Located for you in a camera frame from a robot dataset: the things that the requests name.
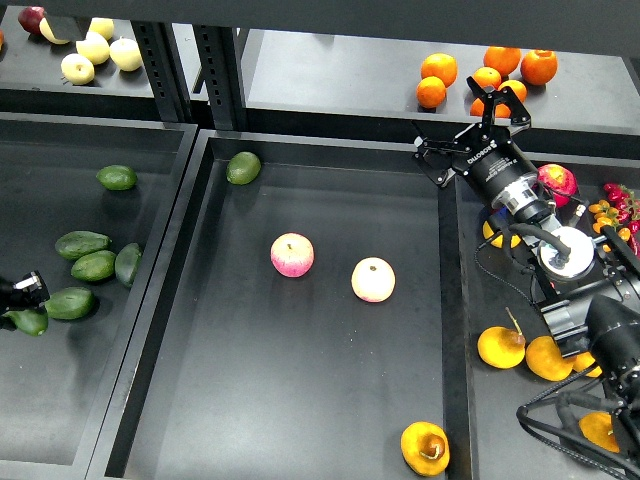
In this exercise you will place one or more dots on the orange top right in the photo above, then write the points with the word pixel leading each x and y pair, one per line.
pixel 538 67

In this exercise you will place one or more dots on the orange bottom front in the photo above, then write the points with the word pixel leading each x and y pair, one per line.
pixel 477 109

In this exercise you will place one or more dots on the green avocado middle cluster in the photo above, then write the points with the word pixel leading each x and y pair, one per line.
pixel 94 267

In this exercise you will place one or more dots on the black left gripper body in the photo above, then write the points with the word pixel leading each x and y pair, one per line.
pixel 6 305

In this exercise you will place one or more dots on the pink red apple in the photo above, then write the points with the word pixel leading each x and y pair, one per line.
pixel 292 255

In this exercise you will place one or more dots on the black perforated shelf post right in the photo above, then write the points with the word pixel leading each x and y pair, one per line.
pixel 220 60

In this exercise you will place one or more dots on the black perforated shelf post left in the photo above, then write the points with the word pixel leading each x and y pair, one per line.
pixel 163 66

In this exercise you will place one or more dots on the pale yellow apple centre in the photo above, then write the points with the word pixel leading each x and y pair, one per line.
pixel 94 47

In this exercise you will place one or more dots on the green avocado lower cluster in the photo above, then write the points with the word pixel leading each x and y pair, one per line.
pixel 71 303

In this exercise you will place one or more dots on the orange lower left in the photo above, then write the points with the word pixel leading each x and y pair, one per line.
pixel 430 92

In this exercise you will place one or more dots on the orange top centre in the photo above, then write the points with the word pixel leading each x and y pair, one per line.
pixel 504 60

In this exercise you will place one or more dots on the yellow pear upper right tray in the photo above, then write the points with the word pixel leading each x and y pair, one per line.
pixel 496 240

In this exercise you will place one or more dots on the pale yellow apple half hidden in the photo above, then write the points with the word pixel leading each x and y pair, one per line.
pixel 47 33

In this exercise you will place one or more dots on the yellow pear with long stem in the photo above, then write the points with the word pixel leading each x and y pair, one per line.
pixel 502 347

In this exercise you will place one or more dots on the orange top left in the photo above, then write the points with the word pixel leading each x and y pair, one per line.
pixel 442 66

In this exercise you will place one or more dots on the dark red apple on shelf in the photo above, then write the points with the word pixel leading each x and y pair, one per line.
pixel 30 18

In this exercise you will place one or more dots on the red and orange cherry tomatoes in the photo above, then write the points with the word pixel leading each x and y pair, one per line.
pixel 619 209

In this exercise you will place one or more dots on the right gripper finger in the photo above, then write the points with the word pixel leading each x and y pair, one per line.
pixel 490 99
pixel 434 157

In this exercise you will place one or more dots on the black tray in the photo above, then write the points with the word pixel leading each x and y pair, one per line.
pixel 482 288
pixel 56 388
pixel 253 375

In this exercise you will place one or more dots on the black left tray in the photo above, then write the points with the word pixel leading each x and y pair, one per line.
pixel 56 388

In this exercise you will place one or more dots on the pale yellow apple right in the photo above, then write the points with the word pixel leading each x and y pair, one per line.
pixel 125 53

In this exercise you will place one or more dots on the yellow pear behind arm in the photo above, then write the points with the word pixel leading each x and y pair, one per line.
pixel 584 361

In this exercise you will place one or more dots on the small orange right centre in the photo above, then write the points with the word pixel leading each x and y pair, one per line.
pixel 517 87

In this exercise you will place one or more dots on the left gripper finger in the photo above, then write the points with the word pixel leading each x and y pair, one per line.
pixel 30 292

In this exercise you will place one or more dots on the pale yellow apple front left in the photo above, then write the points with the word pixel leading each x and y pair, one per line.
pixel 77 69

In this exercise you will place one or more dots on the small orange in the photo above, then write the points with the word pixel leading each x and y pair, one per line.
pixel 487 77
pixel 517 87

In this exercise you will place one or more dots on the pale yellow apple back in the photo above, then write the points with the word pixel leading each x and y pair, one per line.
pixel 103 26

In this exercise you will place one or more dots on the black right tray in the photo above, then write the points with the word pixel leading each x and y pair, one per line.
pixel 482 288

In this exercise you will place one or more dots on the pale yellow pink apple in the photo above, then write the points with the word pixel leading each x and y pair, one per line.
pixel 373 280

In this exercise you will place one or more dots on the bright red apple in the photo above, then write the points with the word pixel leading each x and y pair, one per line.
pixel 560 180

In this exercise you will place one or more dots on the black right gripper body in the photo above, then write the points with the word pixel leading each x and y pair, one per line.
pixel 495 168

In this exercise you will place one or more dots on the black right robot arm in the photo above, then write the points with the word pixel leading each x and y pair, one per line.
pixel 584 287

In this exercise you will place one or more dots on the yellow pear middle right tray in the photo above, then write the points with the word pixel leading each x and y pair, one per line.
pixel 544 359

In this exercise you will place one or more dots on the yellow pear tray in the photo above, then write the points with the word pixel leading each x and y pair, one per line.
pixel 496 240
pixel 544 359

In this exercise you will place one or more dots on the black perforated shelf post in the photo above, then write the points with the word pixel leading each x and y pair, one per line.
pixel 163 66
pixel 220 60

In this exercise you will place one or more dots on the black centre tray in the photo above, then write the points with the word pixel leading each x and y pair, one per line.
pixel 253 375

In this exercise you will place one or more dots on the dark avocado right of cluster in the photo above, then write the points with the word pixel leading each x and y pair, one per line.
pixel 127 262

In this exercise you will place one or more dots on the green avocado at tray corner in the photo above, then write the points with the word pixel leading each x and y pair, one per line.
pixel 243 168

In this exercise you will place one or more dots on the dark green avocado upper cluster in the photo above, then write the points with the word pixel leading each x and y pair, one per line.
pixel 76 244

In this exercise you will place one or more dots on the green avocado left tray top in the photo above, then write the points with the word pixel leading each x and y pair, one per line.
pixel 117 177

